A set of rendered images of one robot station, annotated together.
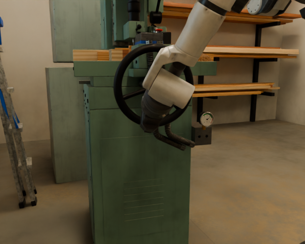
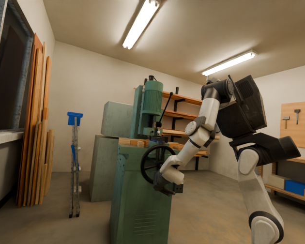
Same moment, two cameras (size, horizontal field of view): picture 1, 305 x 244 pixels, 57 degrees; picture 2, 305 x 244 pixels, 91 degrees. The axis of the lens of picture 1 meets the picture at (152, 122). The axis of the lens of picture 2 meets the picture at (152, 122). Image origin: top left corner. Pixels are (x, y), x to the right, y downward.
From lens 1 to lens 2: 0.23 m
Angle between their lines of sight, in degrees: 15
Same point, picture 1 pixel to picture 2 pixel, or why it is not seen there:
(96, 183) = (121, 211)
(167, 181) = (158, 212)
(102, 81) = (133, 157)
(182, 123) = not seen: hidden behind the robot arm
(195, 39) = (187, 156)
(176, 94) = (175, 178)
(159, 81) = (168, 171)
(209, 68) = not seen: hidden behind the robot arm
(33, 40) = (90, 118)
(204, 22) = (192, 150)
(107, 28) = (135, 127)
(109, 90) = (135, 161)
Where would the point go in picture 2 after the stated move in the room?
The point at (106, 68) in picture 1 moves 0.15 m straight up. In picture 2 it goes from (135, 150) to (137, 132)
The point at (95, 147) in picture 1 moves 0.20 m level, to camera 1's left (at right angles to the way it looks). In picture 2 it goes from (124, 191) to (98, 189)
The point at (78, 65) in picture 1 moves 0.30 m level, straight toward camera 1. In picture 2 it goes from (123, 148) to (129, 155)
